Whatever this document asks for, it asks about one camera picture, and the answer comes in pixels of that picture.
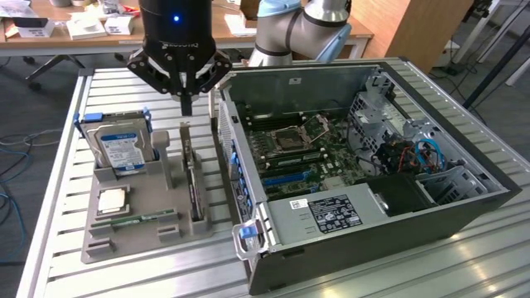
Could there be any grey power supply unit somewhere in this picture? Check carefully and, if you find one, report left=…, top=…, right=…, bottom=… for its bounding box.
left=264, top=183, right=390, bottom=246

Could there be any white booklet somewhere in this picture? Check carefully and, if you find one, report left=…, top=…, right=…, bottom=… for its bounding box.
left=224, top=14, right=259, bottom=37

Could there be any open white cardboard box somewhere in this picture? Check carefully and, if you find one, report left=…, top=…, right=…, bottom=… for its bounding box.
left=65, top=12, right=108, bottom=41

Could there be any green motherboard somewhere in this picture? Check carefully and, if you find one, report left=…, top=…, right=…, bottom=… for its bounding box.
left=243, top=111, right=366, bottom=199

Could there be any green RAM stick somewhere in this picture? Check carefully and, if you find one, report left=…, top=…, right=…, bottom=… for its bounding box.
left=89, top=209, right=175, bottom=227

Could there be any grey latch with blue clip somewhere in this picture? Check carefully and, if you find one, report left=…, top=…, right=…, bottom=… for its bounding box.
left=231, top=219, right=266, bottom=260

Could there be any black tripod pole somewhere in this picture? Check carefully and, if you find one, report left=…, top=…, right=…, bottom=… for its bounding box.
left=462, top=30, right=530, bottom=109

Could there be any orange wire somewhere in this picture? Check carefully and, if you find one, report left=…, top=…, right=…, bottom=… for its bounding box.
left=396, top=145, right=415, bottom=173

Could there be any metal disk bay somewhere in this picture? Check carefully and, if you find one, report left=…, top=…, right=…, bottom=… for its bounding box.
left=415, top=165, right=490, bottom=206

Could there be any small white printed box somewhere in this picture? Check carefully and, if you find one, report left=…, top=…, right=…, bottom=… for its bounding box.
left=103, top=15, right=136, bottom=35

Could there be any hard disk in blue caddy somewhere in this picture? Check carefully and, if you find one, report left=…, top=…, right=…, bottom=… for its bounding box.
left=73, top=107, right=154, bottom=174

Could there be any wooden cabinet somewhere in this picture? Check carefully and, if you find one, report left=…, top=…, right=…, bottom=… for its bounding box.
left=350, top=0, right=474, bottom=75

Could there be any white box with black print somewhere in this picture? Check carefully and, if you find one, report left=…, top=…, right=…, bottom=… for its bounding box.
left=15, top=17, right=56, bottom=38

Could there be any metal drive cage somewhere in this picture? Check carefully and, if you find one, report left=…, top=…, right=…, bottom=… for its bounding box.
left=346, top=91, right=418, bottom=150

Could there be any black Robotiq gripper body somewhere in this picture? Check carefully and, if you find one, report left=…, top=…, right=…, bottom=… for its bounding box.
left=139, top=0, right=218, bottom=77

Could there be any black chair base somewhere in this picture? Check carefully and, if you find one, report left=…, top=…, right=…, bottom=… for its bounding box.
left=23, top=55, right=87, bottom=91

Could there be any blue wire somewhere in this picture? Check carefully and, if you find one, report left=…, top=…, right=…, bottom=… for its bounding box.
left=414, top=139, right=447, bottom=173

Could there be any white floor cable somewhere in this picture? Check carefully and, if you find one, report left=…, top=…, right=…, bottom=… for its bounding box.
left=0, top=129, right=63, bottom=147

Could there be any blue expansion slot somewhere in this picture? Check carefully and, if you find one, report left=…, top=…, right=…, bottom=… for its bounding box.
left=263, top=172, right=311, bottom=187

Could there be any black graphics card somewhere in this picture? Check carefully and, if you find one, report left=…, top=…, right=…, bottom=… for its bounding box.
left=180, top=122, right=207, bottom=223

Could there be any silver CPU chip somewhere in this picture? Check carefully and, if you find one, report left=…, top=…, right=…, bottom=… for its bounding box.
left=95, top=187, right=128, bottom=215

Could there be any white table frame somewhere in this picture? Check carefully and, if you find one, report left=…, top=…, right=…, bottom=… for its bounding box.
left=450, top=0, right=530, bottom=88

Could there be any CPU socket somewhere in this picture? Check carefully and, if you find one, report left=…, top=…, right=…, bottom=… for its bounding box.
left=268, top=129, right=310, bottom=153

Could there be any grey parts rack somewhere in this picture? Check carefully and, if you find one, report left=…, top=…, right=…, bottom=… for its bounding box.
left=77, top=130, right=215, bottom=264

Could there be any blue floor cable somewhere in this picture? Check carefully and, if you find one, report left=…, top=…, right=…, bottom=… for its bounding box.
left=0, top=148, right=32, bottom=264

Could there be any installed dark RAM stick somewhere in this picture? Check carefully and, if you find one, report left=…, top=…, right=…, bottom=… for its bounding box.
left=264, top=150, right=324, bottom=166

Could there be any brown cardboard box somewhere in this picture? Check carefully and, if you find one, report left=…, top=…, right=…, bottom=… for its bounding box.
left=239, top=0, right=262, bottom=21

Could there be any wooden desk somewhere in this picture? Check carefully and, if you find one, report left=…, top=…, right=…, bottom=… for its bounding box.
left=0, top=0, right=374, bottom=68

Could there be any metal socket cover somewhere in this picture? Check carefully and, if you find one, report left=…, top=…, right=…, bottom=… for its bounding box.
left=302, top=114, right=332, bottom=140

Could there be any black open PC case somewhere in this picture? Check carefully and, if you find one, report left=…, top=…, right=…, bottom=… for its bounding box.
left=206, top=60, right=522, bottom=296

